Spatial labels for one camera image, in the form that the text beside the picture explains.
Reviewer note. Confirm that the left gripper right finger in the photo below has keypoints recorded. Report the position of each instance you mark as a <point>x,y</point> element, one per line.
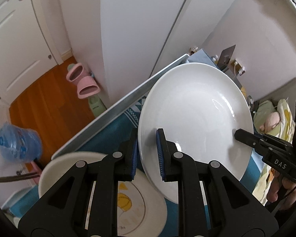
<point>212,202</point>

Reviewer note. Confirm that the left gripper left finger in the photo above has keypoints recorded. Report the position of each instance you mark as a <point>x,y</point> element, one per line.
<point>83,202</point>

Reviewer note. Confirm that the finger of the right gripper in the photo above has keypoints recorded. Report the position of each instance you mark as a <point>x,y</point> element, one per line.
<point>255,140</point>

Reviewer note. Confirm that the duck pattern cream plate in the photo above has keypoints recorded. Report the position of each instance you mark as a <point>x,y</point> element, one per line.
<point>141,210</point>

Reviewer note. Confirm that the plain white plate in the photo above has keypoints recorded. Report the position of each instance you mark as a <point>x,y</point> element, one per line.
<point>199,108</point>

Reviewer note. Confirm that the pink plush toy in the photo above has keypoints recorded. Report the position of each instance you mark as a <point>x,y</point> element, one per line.
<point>272,120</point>

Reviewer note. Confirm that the blue water jug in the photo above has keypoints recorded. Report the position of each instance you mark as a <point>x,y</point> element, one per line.
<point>19,145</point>

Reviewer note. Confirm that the green slipper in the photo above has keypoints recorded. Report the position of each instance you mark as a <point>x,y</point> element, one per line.
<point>96,105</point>

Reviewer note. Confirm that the grey laptop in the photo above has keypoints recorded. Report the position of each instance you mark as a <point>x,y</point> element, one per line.
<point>225,57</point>

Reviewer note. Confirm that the pink slipper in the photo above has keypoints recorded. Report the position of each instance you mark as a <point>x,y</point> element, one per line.
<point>76,73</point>
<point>87,87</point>

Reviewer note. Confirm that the white door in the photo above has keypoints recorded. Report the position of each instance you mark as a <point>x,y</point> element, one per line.
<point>27,50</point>

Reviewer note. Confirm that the white wardrobe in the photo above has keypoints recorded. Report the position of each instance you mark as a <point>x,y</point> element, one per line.
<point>140,37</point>

